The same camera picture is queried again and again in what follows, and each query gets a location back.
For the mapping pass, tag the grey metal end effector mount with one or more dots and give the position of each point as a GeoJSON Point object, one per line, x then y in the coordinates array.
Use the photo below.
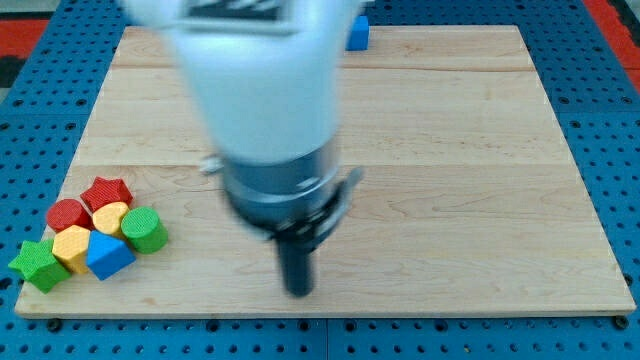
{"type": "Point", "coordinates": [300, 200]}

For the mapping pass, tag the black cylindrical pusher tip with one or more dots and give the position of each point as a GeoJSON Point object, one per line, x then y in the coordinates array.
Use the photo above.
{"type": "Point", "coordinates": [296, 264]}

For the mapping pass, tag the green star block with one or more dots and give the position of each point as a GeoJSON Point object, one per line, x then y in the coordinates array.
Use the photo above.
{"type": "Point", "coordinates": [37, 265]}

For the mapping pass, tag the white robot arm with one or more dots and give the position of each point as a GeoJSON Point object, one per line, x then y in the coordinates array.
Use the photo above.
{"type": "Point", "coordinates": [264, 77]}

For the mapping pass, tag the blue triangle block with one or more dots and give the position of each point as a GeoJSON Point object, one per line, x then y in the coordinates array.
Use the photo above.
{"type": "Point", "coordinates": [107, 255]}

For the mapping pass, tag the red star block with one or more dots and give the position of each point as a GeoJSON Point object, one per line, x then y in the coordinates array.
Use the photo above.
{"type": "Point", "coordinates": [106, 191]}

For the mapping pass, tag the green cylinder block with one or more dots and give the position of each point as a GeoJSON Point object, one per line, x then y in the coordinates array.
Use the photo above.
{"type": "Point", "coordinates": [144, 229]}

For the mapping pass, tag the wooden board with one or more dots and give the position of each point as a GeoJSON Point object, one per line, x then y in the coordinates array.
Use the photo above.
{"type": "Point", "coordinates": [471, 204]}

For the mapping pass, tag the blue cube block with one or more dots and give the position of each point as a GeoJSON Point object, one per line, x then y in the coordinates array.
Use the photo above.
{"type": "Point", "coordinates": [358, 39]}

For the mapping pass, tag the yellow cylinder block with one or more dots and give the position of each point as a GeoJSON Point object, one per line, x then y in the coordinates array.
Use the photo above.
{"type": "Point", "coordinates": [108, 219]}

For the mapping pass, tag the yellow hexagon block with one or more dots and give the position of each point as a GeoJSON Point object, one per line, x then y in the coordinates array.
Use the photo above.
{"type": "Point", "coordinates": [70, 248]}

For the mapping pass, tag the red cylinder block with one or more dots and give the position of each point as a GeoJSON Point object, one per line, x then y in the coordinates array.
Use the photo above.
{"type": "Point", "coordinates": [66, 213]}

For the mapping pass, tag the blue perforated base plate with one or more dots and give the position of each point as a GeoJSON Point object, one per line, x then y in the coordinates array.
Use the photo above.
{"type": "Point", "coordinates": [596, 105]}

